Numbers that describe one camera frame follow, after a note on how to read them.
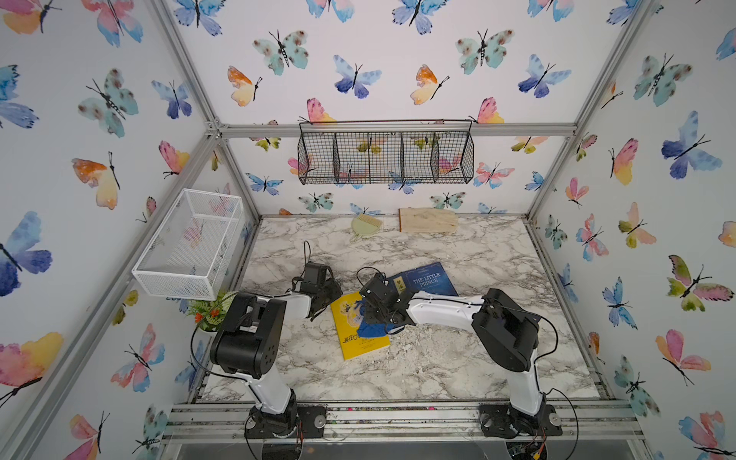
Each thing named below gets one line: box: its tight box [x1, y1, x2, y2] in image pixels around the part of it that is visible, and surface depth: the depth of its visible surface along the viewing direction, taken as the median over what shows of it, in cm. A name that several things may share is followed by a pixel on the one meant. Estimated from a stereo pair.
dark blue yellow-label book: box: [387, 271, 412, 296], surface depth 101 cm
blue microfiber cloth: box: [357, 320, 400, 338], surface depth 89 cm
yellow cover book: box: [330, 291, 391, 362], surface depth 90 cm
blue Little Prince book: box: [404, 261, 460, 297], surface depth 103 cm
